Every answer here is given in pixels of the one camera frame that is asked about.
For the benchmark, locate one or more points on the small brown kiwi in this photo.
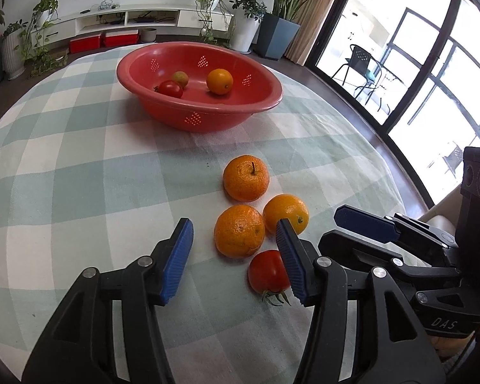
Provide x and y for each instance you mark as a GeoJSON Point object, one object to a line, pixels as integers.
{"type": "Point", "coordinates": [180, 78]}

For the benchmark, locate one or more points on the large smooth orange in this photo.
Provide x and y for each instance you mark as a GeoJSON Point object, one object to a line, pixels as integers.
{"type": "Point", "coordinates": [220, 81]}

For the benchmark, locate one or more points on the black set-top box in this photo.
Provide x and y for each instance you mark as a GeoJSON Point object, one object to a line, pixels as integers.
{"type": "Point", "coordinates": [144, 19]}

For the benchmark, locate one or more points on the stemmed mandarin orange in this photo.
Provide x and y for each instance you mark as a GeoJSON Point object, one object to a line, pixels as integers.
{"type": "Point", "coordinates": [244, 184]}

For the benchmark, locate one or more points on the red tomato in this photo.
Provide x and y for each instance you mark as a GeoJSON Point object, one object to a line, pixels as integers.
{"type": "Point", "coordinates": [171, 89]}
{"type": "Point", "coordinates": [266, 272]}

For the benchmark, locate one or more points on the red storage box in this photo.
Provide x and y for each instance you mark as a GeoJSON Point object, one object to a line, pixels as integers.
{"type": "Point", "coordinates": [121, 38]}
{"type": "Point", "coordinates": [84, 44]}

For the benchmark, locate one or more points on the beige curtain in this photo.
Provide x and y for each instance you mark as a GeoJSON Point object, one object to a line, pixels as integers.
{"type": "Point", "coordinates": [316, 20]}

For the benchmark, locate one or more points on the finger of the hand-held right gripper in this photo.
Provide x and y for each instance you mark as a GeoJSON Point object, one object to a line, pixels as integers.
{"type": "Point", "coordinates": [360, 246]}
{"type": "Point", "coordinates": [360, 222]}

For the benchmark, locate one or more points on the small smooth orange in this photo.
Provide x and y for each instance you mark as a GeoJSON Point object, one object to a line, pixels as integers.
{"type": "Point", "coordinates": [288, 210]}

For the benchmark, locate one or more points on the plant in ribbed white pot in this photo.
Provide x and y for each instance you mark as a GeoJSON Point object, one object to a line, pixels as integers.
{"type": "Point", "coordinates": [12, 54]}

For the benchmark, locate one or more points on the broad-leaf plant in blue pot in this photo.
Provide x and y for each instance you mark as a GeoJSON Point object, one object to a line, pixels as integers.
{"type": "Point", "coordinates": [278, 36]}

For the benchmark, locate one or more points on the green checked tablecloth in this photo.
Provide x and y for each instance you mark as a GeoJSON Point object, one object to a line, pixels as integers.
{"type": "Point", "coordinates": [84, 168]}

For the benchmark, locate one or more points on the black framed glass door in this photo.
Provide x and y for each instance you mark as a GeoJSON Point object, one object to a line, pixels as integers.
{"type": "Point", "coordinates": [384, 138]}

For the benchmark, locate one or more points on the red plastic basin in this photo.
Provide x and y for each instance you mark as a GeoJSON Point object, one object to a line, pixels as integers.
{"type": "Point", "coordinates": [208, 114]}

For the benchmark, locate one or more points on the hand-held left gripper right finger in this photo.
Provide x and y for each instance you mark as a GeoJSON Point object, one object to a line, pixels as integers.
{"type": "Point", "coordinates": [290, 260]}

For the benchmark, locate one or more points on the black balcony chair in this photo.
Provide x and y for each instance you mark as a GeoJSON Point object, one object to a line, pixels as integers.
{"type": "Point", "coordinates": [452, 160]}
{"type": "Point", "coordinates": [360, 58]}

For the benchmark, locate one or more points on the white television cabinet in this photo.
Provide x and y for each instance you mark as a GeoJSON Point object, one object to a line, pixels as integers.
{"type": "Point", "coordinates": [192, 18]}

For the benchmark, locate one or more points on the empty brown plant pot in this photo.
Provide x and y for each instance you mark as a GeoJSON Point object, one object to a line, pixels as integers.
{"type": "Point", "coordinates": [148, 35]}

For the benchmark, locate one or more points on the cream leather chair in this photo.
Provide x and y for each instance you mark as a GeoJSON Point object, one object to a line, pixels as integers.
{"type": "Point", "coordinates": [440, 216]}

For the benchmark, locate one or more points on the bushy plant in white pot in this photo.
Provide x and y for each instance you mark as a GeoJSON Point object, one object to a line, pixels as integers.
{"type": "Point", "coordinates": [246, 32]}

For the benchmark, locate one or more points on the balcony table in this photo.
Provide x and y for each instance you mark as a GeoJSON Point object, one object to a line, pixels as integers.
{"type": "Point", "coordinates": [388, 78]}

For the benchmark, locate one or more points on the bumpy mandarin orange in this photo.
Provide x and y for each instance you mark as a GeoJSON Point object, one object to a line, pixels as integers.
{"type": "Point", "coordinates": [238, 232]}

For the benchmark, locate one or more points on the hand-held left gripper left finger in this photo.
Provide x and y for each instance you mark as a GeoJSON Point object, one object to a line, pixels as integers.
{"type": "Point", "coordinates": [178, 260]}

